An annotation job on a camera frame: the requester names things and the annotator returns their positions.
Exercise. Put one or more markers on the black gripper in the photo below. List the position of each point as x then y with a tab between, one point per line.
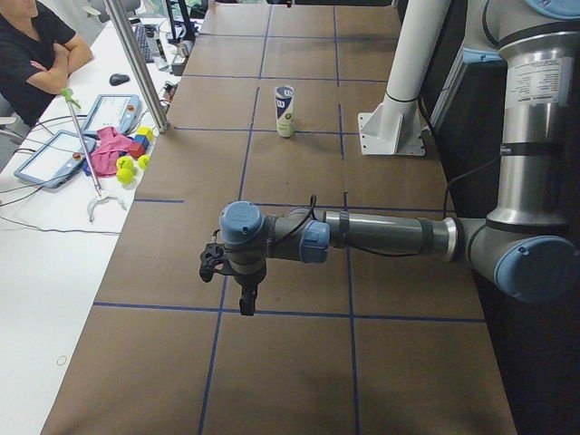
248	279

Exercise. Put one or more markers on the white tennis ball can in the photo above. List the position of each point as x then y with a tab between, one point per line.
284	110

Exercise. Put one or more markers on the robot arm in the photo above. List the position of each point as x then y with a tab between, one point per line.
360	233

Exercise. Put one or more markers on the spare tennis ball three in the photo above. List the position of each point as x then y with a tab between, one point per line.
143	161

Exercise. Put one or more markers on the spare tennis ball two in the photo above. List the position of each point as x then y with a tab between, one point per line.
125	175

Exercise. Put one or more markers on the red cube block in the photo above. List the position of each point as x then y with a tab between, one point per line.
136	150

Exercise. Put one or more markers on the blue cube block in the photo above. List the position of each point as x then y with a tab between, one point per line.
143	140

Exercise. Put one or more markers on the yellow cube block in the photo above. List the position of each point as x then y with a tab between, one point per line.
145	132

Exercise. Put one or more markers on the pink cloth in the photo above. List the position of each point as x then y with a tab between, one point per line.
104	157

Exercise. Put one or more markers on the far teach pendant tablet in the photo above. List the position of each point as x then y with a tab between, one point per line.
119	111

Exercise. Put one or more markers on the teach pendant tablet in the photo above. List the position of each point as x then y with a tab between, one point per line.
119	111
55	162

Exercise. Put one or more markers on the near teach pendant tablet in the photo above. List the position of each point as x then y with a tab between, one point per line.
55	162

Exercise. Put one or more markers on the black computer mouse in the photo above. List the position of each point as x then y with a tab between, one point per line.
117	79

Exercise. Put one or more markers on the reacher grabber stick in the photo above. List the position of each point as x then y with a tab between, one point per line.
102	195

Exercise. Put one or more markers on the black keyboard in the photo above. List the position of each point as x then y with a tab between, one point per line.
142	37

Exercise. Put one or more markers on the seated person in black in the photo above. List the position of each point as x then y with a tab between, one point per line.
39	52

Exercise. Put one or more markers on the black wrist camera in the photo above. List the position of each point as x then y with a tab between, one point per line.
211	261

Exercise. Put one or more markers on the aluminium frame post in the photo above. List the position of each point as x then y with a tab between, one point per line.
121	23

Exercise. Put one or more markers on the white camera mast with base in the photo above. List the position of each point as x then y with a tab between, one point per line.
394	127

